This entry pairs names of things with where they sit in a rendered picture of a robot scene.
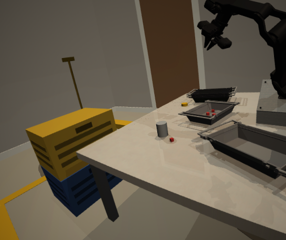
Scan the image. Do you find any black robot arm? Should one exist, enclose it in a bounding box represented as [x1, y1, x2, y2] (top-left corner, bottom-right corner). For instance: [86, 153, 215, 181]
[201, 0, 286, 99]

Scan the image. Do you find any grey cylinder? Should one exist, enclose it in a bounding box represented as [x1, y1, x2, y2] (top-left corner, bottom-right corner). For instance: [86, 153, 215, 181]
[156, 121, 168, 138]

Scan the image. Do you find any orange short cylinder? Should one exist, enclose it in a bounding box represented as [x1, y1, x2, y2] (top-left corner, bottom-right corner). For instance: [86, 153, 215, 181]
[181, 102, 188, 107]

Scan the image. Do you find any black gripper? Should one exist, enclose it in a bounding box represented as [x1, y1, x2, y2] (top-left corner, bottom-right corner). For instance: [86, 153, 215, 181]
[197, 18, 232, 51]

